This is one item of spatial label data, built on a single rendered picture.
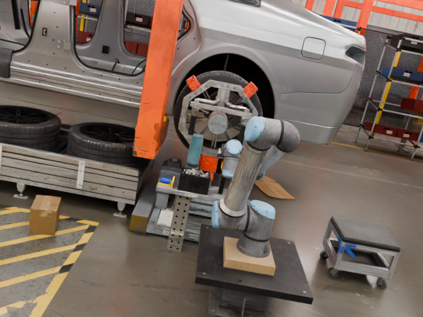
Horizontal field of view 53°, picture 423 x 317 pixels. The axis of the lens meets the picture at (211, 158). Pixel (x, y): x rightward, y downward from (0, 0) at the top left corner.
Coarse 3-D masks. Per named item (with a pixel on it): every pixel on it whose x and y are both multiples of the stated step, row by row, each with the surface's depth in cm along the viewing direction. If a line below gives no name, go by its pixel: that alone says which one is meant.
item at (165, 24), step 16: (160, 0) 268; (176, 0) 268; (160, 16) 271; (176, 16) 271; (160, 32) 274; (176, 32) 276; (160, 48) 277; (160, 64) 280; (144, 80) 283; (160, 80) 283; (144, 96) 286; (160, 96) 286; (144, 112) 289; (160, 112) 289; (144, 128) 292; (160, 128) 293; (144, 144) 296
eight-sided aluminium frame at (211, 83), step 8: (200, 88) 300; (224, 88) 299; (232, 88) 299; (240, 88) 299; (192, 96) 301; (240, 96) 301; (184, 104) 308; (184, 112) 305; (256, 112) 304; (184, 120) 307; (184, 128) 308; (184, 136) 310; (208, 152) 318; (216, 152) 313
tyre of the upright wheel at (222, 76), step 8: (208, 72) 315; (216, 72) 309; (224, 72) 310; (200, 80) 306; (208, 80) 306; (216, 80) 306; (224, 80) 306; (232, 80) 306; (240, 80) 306; (184, 88) 309; (184, 96) 310; (256, 96) 309; (176, 104) 312; (256, 104) 311; (176, 112) 313; (176, 120) 315; (176, 128) 317; (184, 144) 321; (240, 152) 321
